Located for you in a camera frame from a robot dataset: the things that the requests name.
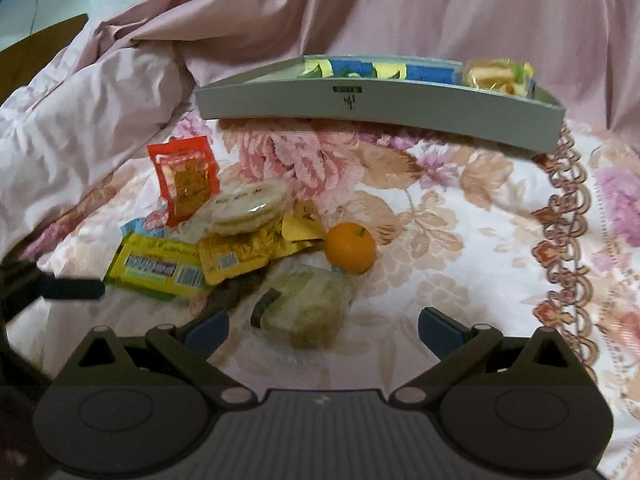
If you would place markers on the green-yellow candy bar packet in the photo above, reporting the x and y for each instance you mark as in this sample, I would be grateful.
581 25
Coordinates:
150 266

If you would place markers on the green pastry clear packet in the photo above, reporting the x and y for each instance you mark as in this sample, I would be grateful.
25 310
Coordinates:
305 310

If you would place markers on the red snack packet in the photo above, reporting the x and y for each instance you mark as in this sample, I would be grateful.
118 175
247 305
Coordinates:
185 180

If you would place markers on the light blue snack packet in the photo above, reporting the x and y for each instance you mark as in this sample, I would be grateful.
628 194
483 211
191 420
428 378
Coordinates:
145 225

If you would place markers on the pink curtain cloth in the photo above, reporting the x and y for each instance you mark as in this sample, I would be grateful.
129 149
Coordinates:
350 5

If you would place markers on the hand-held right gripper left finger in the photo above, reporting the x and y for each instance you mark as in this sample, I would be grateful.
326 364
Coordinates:
207 334

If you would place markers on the round rice cracker packet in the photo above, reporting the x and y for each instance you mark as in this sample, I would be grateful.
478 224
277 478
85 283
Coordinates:
245 207

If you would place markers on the pink quilt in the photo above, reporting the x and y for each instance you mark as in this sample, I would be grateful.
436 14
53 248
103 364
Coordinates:
75 125

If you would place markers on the grey shallow box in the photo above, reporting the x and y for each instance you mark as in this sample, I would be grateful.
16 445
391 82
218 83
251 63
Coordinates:
380 107

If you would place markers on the orange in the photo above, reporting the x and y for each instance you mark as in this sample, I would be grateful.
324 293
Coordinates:
351 248

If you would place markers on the clear wrapped pastry packet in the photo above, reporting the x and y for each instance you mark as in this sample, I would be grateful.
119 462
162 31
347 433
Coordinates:
495 77

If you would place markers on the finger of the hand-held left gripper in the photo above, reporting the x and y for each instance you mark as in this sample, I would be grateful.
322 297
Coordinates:
75 287

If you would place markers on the wooden headboard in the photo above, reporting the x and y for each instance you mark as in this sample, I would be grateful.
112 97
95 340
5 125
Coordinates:
40 45

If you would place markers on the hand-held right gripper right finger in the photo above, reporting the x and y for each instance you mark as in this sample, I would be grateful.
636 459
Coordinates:
440 331

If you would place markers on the yellow crinkled snack packet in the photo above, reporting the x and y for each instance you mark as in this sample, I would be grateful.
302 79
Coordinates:
235 256

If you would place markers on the floral bedsheet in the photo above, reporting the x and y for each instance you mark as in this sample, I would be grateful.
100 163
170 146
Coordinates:
450 240

